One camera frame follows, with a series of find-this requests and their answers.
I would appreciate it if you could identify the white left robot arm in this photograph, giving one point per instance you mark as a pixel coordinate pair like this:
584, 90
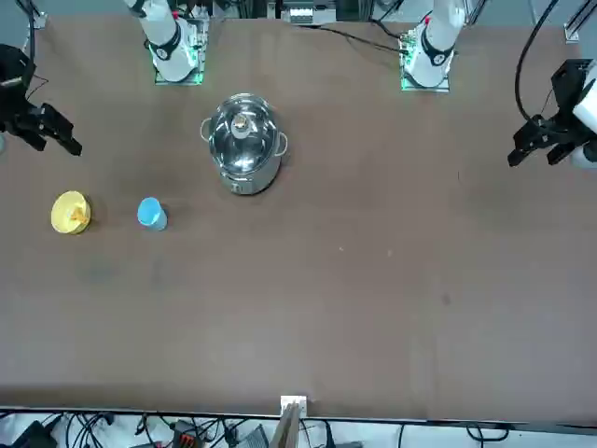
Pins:
436, 51

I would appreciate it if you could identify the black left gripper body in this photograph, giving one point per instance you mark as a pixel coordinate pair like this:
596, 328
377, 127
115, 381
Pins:
571, 79

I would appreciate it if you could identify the aluminium camera post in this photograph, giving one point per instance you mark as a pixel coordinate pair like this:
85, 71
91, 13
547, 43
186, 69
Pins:
293, 405

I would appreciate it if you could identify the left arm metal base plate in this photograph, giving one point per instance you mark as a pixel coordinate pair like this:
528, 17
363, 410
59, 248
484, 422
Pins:
405, 56

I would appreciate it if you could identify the grey power adapter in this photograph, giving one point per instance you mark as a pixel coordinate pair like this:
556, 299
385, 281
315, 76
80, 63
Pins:
256, 438

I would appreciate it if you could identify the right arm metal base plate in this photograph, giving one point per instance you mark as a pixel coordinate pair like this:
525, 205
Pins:
201, 46

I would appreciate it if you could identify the stainless steel pot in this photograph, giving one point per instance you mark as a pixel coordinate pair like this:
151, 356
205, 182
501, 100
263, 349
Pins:
252, 184

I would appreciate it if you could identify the red black electronic device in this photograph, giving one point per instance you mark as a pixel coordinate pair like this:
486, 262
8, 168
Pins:
184, 431

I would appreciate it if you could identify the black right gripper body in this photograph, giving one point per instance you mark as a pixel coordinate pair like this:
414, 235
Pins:
14, 65

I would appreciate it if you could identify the blue plastic cup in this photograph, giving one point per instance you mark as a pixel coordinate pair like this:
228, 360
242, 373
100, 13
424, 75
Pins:
151, 214

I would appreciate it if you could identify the glass pot lid with knob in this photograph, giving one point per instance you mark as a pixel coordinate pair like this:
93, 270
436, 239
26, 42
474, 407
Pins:
242, 140

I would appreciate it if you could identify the white power strip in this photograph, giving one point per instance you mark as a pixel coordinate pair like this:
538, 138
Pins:
301, 15

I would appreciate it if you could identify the black power adapter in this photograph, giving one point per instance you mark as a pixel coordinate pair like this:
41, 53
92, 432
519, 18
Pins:
30, 434

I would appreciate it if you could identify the aluminium rail bracket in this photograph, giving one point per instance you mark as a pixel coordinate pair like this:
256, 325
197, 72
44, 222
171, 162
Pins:
578, 25

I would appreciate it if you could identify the yellow plastic bowl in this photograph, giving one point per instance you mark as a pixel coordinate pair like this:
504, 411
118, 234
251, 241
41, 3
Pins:
63, 217

